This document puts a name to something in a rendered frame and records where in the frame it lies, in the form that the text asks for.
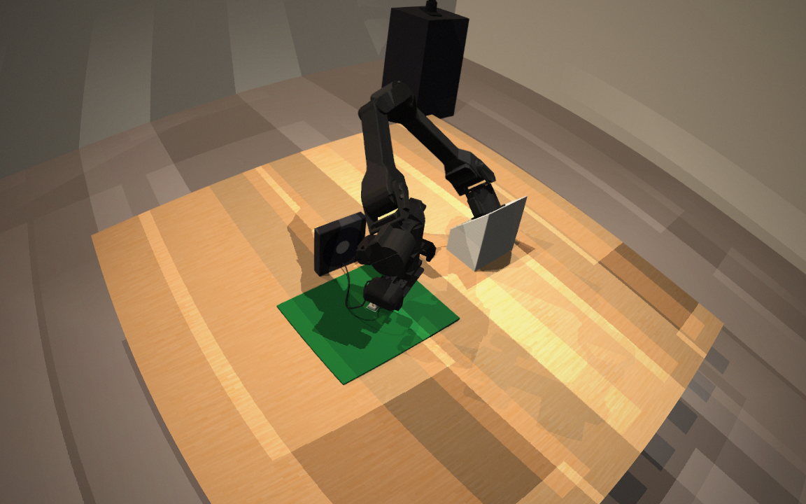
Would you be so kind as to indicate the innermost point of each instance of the green circuit board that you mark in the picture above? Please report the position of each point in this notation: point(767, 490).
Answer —
point(352, 342)

